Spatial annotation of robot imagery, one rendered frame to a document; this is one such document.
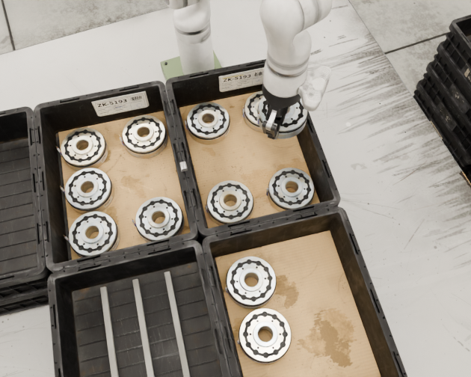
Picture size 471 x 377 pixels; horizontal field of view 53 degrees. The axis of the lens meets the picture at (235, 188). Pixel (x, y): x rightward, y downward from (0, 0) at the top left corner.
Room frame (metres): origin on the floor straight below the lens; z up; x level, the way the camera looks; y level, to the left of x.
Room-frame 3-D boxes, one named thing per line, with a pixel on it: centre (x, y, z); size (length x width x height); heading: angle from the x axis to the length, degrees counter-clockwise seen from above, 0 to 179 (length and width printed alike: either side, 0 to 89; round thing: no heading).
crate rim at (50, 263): (0.47, 0.26, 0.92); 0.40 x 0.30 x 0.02; 14
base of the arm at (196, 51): (0.88, 0.11, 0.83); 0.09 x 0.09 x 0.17; 33
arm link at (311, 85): (0.52, -0.10, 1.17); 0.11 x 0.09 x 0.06; 67
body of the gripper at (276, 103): (0.53, -0.09, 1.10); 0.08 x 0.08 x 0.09
